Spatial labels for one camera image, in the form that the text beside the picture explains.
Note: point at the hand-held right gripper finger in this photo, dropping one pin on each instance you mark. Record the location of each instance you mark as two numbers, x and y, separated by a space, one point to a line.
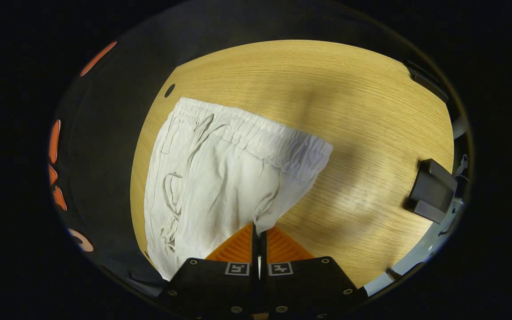
254 253
264 253

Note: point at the white jeans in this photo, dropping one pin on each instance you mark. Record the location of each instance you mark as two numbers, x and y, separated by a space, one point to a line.
220 178

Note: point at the black plastic stand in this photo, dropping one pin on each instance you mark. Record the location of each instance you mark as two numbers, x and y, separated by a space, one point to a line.
431 191

